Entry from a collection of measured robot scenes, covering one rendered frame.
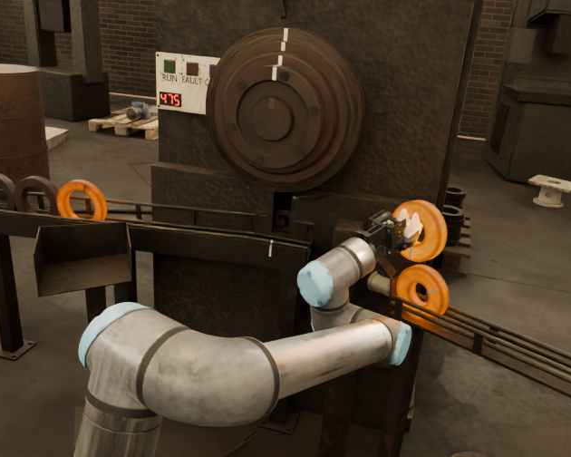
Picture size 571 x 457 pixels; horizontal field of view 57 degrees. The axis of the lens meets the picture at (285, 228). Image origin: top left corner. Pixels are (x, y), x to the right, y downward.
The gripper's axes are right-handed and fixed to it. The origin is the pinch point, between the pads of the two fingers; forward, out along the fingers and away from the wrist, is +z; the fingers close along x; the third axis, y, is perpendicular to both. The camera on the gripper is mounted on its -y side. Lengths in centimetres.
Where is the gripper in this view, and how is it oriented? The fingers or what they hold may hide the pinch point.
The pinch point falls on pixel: (418, 223)
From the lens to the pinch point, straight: 136.5
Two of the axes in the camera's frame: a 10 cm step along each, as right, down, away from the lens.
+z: 7.6, -4.3, 4.8
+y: -1.5, -8.4, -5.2
